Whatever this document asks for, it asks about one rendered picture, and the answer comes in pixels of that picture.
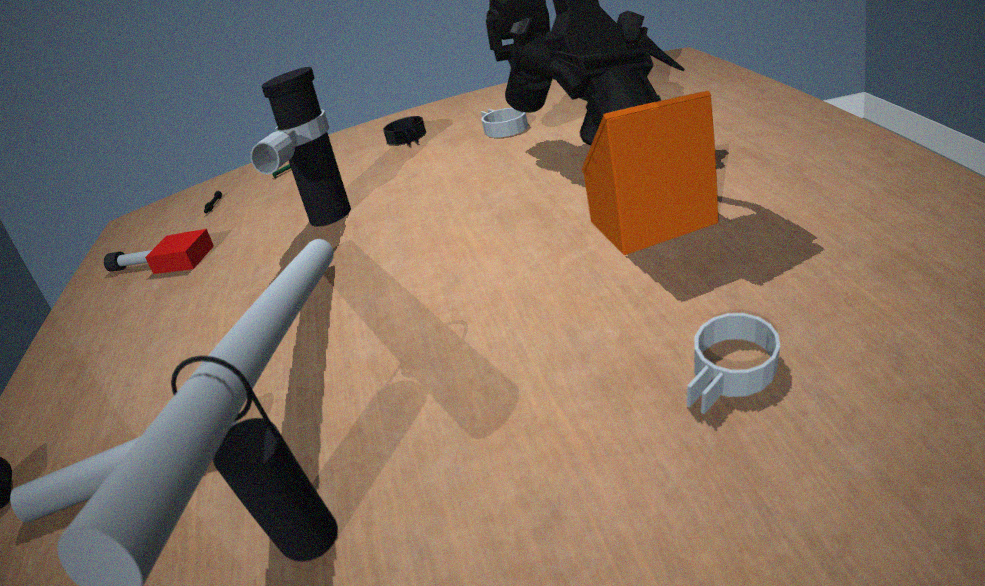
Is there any grey cup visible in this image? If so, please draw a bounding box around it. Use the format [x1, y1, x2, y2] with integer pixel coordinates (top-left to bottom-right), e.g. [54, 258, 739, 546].
[251, 109, 330, 175]

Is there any grey metal ring clamp with two tabs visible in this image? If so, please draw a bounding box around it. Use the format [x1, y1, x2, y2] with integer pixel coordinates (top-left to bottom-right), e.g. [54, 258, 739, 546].
[481, 108, 528, 138]
[687, 313, 780, 414]

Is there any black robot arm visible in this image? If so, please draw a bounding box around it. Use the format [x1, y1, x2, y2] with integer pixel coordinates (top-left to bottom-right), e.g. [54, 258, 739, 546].
[486, 0, 660, 130]

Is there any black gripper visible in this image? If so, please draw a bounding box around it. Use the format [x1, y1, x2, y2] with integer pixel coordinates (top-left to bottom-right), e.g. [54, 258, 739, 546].
[579, 11, 685, 145]

